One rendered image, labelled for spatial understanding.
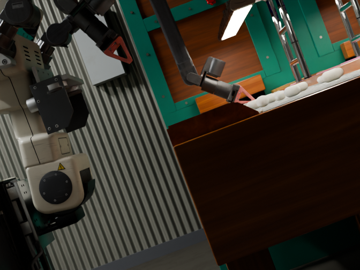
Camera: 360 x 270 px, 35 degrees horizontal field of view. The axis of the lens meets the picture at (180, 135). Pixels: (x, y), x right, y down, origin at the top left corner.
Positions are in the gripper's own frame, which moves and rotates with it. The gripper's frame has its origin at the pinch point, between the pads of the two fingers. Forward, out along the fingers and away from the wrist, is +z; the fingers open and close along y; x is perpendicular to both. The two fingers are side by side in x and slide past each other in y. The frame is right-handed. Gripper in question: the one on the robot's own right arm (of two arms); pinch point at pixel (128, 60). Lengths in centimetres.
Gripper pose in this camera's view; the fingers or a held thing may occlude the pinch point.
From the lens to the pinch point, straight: 169.1
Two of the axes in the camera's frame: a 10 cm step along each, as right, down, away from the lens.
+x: -6.7, 7.4, 0.4
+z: 7.4, 6.7, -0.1
